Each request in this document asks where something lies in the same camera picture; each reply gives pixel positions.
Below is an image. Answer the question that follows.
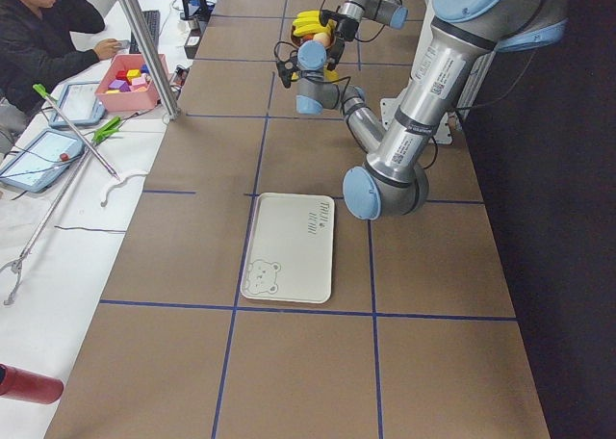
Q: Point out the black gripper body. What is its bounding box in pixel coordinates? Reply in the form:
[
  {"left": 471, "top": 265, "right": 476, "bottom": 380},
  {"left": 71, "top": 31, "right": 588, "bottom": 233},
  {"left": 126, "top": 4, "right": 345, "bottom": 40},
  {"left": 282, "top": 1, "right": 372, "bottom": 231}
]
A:
[
  {"left": 273, "top": 41, "right": 299, "bottom": 89},
  {"left": 319, "top": 10, "right": 358, "bottom": 71}
]

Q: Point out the yellow banana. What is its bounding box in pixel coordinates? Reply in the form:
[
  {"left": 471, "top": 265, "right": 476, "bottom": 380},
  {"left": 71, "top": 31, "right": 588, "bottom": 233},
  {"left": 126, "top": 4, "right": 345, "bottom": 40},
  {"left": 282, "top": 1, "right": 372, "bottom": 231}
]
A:
[
  {"left": 323, "top": 64, "right": 339, "bottom": 82},
  {"left": 294, "top": 10, "right": 321, "bottom": 25},
  {"left": 292, "top": 21, "right": 332, "bottom": 38}
]

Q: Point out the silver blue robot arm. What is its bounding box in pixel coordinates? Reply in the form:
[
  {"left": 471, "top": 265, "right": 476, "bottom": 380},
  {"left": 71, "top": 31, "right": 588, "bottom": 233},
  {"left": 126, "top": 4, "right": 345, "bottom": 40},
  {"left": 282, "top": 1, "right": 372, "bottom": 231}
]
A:
[
  {"left": 276, "top": 0, "right": 568, "bottom": 220},
  {"left": 319, "top": 0, "right": 408, "bottom": 71}
]

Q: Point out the brown wicker basket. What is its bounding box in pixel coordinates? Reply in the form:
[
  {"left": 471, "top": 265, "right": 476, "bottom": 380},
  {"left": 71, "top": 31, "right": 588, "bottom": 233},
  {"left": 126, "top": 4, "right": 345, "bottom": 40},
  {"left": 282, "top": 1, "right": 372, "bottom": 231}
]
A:
[{"left": 291, "top": 23, "right": 334, "bottom": 48}]

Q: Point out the pink white peach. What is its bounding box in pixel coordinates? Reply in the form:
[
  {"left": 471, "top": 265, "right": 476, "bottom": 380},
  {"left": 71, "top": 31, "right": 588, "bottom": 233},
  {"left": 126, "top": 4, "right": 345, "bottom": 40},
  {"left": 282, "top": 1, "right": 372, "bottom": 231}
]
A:
[{"left": 312, "top": 32, "right": 331, "bottom": 48}]

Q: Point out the black keyboard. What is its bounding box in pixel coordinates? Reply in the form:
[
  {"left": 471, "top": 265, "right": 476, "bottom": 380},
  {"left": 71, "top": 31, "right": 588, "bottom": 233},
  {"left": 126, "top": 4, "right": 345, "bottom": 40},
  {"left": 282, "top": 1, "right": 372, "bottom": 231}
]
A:
[{"left": 128, "top": 9, "right": 162, "bottom": 55}]

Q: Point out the pink bin of blocks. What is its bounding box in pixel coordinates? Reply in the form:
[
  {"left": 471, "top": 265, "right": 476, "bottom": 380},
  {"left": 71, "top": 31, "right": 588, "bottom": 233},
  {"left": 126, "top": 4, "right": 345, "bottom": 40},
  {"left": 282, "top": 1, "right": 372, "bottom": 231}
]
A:
[{"left": 95, "top": 54, "right": 160, "bottom": 112}]

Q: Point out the green clip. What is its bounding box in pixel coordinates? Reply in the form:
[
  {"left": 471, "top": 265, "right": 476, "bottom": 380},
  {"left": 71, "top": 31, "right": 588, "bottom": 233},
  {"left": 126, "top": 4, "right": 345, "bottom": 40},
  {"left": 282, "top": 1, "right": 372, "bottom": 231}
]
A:
[{"left": 91, "top": 116, "right": 121, "bottom": 145}]

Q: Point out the white bear tray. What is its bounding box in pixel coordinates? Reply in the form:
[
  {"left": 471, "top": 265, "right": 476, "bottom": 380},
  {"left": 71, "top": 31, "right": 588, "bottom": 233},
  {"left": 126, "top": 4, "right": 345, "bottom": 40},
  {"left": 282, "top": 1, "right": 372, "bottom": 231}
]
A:
[{"left": 241, "top": 193, "right": 335, "bottom": 304}]

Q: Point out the blue teach pendant far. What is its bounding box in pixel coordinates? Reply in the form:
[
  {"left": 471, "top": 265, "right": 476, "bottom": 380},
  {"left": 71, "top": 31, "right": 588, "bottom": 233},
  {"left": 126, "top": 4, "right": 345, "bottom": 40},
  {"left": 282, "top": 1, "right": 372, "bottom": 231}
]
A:
[{"left": 58, "top": 82, "right": 106, "bottom": 127}]

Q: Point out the blue teach pendant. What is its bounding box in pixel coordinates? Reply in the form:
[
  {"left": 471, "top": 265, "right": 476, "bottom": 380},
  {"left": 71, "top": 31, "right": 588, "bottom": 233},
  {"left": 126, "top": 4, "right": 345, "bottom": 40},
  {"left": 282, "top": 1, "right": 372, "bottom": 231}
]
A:
[
  {"left": 58, "top": 82, "right": 106, "bottom": 127},
  {"left": 1, "top": 128, "right": 85, "bottom": 193}
]

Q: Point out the white hook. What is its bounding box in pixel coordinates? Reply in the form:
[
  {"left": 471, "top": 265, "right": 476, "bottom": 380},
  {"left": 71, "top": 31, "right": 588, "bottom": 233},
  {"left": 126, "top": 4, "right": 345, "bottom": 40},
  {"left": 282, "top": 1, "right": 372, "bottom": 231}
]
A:
[{"left": 100, "top": 169, "right": 148, "bottom": 207}]

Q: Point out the person in black hoodie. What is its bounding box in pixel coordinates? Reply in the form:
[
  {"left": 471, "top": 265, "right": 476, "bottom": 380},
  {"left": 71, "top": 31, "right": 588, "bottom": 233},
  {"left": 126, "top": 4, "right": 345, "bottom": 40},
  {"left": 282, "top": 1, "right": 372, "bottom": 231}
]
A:
[{"left": 1, "top": 0, "right": 122, "bottom": 115}]

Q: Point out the blue teach pendant near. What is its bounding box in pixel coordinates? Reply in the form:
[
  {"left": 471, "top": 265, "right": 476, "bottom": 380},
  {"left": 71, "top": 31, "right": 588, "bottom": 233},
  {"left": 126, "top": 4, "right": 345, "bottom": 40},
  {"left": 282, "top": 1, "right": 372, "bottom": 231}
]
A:
[{"left": 1, "top": 128, "right": 85, "bottom": 193}]

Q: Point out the long reacher grabber tool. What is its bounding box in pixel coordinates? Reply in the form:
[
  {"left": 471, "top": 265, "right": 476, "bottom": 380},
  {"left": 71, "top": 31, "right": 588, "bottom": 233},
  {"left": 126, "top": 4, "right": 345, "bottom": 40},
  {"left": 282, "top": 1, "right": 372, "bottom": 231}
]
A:
[{"left": 0, "top": 83, "right": 120, "bottom": 307}]

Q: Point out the red bottle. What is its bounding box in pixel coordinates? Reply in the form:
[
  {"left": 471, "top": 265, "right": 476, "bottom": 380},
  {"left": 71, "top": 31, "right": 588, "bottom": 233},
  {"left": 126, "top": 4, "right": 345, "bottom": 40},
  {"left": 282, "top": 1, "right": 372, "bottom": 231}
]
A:
[{"left": 1, "top": 364, "right": 64, "bottom": 404}]

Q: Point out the aluminium frame post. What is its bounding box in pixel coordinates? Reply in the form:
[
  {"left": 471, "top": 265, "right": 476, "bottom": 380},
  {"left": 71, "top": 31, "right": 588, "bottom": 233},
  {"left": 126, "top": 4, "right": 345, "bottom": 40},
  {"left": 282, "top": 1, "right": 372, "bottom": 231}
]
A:
[{"left": 118, "top": 0, "right": 180, "bottom": 123}]

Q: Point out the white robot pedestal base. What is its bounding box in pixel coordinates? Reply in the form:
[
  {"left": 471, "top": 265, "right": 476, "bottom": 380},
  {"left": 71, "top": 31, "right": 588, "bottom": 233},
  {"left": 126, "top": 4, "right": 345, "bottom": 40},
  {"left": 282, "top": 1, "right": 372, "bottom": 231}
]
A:
[{"left": 379, "top": 98, "right": 453, "bottom": 145}]

